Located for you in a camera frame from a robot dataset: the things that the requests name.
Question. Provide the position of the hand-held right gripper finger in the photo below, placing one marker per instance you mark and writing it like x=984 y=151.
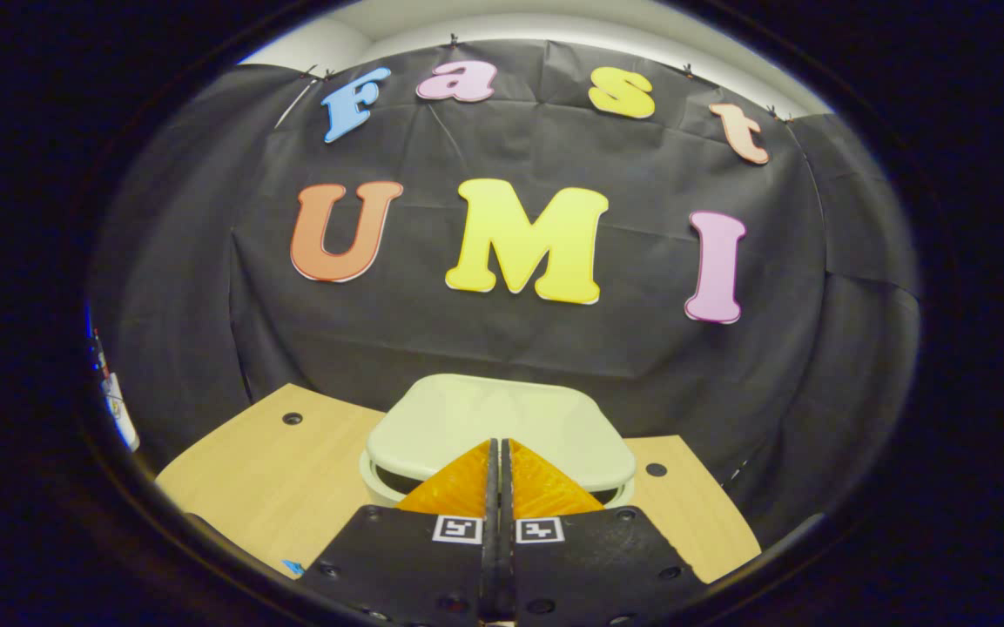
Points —
x=488 y=540
x=508 y=540

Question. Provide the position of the green desktop garbage bin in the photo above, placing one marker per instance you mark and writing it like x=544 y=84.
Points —
x=484 y=409

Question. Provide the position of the blue paper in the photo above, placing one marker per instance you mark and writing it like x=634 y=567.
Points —
x=294 y=568

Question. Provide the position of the black backdrop cloth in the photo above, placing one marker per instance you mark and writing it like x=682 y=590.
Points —
x=554 y=348

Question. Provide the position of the white side table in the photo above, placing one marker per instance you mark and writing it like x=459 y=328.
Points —
x=123 y=418

